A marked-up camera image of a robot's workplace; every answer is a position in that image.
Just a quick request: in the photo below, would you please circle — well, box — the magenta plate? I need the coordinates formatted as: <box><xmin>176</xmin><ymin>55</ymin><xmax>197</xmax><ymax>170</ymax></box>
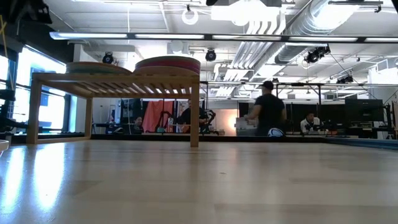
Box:
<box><xmin>134</xmin><ymin>58</ymin><xmax>202</xmax><ymax>70</ymax></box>

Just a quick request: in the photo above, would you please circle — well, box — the purple plate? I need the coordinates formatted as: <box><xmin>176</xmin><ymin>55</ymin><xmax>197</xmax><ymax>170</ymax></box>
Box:
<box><xmin>134</xmin><ymin>60</ymin><xmax>202</xmax><ymax>72</ymax></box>

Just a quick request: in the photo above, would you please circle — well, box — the blue-grey plate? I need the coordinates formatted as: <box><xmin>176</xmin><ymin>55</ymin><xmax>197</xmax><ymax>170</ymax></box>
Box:
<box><xmin>65</xmin><ymin>62</ymin><xmax>134</xmax><ymax>75</ymax></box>

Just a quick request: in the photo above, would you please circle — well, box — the slatted wooden shelf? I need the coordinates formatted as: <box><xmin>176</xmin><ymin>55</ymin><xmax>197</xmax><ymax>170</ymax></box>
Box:
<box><xmin>26</xmin><ymin>72</ymin><xmax>201</xmax><ymax>148</ymax></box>

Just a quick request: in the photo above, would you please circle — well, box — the long ceiling light bar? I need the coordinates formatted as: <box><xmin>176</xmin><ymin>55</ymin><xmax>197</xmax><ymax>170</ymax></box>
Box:
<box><xmin>49</xmin><ymin>30</ymin><xmax>398</xmax><ymax>44</ymax></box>

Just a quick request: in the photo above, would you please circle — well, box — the person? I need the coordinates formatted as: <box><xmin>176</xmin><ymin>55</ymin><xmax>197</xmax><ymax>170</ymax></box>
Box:
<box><xmin>132</xmin><ymin>115</ymin><xmax>144</xmax><ymax>134</ymax></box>
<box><xmin>300</xmin><ymin>111</ymin><xmax>325</xmax><ymax>134</ymax></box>
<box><xmin>243</xmin><ymin>80</ymin><xmax>287</xmax><ymax>137</ymax></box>
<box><xmin>178</xmin><ymin>99</ymin><xmax>208</xmax><ymax>134</ymax></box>

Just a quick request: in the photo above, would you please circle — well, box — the orange fabric sheet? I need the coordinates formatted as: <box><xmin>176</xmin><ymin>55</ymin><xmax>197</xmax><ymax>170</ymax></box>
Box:
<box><xmin>142</xmin><ymin>100</ymin><xmax>175</xmax><ymax>134</ymax></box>

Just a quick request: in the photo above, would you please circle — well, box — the white box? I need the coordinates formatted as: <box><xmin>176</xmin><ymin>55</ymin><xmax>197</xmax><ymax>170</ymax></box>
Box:
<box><xmin>235</xmin><ymin>116</ymin><xmax>259</xmax><ymax>137</ymax></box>

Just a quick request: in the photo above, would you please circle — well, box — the large black monitor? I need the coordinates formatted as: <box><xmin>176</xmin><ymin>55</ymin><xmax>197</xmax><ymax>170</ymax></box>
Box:
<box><xmin>344</xmin><ymin>98</ymin><xmax>385</xmax><ymax>123</ymax></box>

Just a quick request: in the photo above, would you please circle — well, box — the white ceiling ring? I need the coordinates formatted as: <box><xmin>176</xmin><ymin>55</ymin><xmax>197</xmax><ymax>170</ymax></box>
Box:
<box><xmin>181</xmin><ymin>7</ymin><xmax>200</xmax><ymax>26</ymax></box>

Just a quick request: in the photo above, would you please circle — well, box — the silver ventilation duct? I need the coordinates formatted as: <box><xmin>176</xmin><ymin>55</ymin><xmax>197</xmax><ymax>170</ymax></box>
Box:
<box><xmin>273</xmin><ymin>0</ymin><xmax>361</xmax><ymax>65</ymax></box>

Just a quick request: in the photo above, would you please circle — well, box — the black background gantry frame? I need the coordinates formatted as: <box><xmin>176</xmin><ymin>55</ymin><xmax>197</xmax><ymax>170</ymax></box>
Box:
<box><xmin>275</xmin><ymin>82</ymin><xmax>323</xmax><ymax>125</ymax></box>

